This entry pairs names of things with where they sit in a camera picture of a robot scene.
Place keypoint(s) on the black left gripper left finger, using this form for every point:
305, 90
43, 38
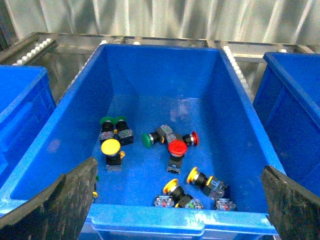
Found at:
56, 213

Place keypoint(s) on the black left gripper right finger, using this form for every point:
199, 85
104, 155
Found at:
293, 210

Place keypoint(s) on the yellow mushroom push button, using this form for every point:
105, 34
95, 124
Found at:
111, 148

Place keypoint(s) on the red mushroom push button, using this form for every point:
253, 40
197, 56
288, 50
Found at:
177, 150

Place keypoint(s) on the loose contact block right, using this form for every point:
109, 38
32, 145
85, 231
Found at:
224, 204

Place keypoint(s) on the loose contact block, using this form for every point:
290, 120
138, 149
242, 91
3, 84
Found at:
224, 204
163, 201

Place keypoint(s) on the yellow push button lying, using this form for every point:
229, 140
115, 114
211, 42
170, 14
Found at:
211, 186

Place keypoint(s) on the green push button left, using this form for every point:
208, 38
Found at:
107, 129

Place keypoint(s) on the loose contact block left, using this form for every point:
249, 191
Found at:
163, 201

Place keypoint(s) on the blue plastic target bin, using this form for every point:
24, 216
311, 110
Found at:
287, 103

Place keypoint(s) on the yellow push button front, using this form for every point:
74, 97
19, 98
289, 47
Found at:
181, 199

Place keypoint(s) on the blue bin at left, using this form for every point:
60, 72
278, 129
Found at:
26, 104

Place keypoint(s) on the blue plastic source bin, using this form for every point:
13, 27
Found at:
189, 89

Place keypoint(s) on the green push button lying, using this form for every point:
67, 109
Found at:
158, 136

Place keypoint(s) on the metal shelf frame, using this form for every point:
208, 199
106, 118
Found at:
73, 51

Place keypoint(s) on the white roller rail left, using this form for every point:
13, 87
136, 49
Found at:
33, 55

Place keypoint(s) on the white roller rail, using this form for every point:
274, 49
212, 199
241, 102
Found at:
238, 72
33, 55

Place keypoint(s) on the white roller rail right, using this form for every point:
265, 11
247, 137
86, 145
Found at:
238, 72

